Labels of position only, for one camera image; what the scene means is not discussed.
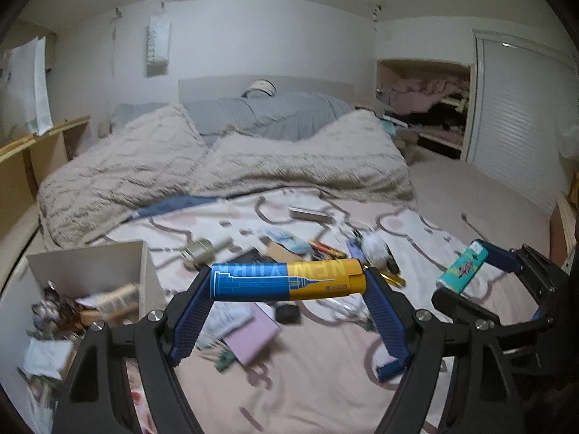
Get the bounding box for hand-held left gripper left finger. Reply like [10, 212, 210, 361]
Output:
[52, 264, 216, 434]

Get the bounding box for pink notepad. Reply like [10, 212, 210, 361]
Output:
[224, 303, 282, 366]

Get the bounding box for metal back scratcher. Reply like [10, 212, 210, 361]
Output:
[460, 212, 481, 236]

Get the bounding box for wooden closet shelf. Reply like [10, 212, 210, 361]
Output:
[375, 59, 474, 162]

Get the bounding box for wooden shelf unit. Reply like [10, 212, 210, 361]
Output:
[0, 115, 92, 241]

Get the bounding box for white shoe box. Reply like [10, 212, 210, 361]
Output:
[9, 241, 168, 434]

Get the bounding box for grey patterned pouch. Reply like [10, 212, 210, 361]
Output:
[199, 303, 254, 340]

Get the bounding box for small metal tin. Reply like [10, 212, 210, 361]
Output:
[183, 239, 218, 268]

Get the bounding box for pile of mixed trinkets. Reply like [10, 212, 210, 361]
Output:
[18, 280, 141, 417]

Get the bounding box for small black square box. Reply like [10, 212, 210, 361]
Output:
[276, 305, 302, 325]

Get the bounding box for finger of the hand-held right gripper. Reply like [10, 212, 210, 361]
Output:
[479, 242, 566, 293]
[431, 287, 551, 354]

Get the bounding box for pile of pink clothes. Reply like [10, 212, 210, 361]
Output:
[389, 79, 472, 114]

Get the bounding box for beige fluffy blanket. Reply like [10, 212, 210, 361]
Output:
[36, 104, 209, 247]
[187, 109, 415, 207]

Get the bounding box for white hanging paper bag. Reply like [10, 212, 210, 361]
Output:
[145, 13, 172, 67]

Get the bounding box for beige bed sheet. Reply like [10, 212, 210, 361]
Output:
[405, 154, 562, 263]

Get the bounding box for blue and white wipe packet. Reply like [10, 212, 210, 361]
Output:
[265, 230, 309, 254]

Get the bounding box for white sun visor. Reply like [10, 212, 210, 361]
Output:
[242, 79, 278, 99]

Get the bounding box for grey pillow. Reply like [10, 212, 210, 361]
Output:
[111, 103, 173, 132]

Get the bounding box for thin wall cable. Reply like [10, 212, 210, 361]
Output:
[110, 7, 124, 76]

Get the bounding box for blue cloth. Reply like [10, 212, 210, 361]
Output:
[133, 196, 218, 222]

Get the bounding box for teal printed lighter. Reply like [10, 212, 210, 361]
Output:
[435, 241, 490, 294]

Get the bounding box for grey headboard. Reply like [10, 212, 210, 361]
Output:
[178, 77, 355, 105]

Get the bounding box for white cable loop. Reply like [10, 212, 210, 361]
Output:
[317, 298, 372, 327]

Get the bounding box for white tote bag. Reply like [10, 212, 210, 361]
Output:
[4, 36, 54, 137]

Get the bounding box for blue and yellow lighter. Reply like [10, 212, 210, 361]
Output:
[210, 259, 368, 303]

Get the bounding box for white louvered door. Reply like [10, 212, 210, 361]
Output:
[466, 29, 579, 218]

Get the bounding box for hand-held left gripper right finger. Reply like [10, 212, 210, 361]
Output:
[362, 264, 522, 434]

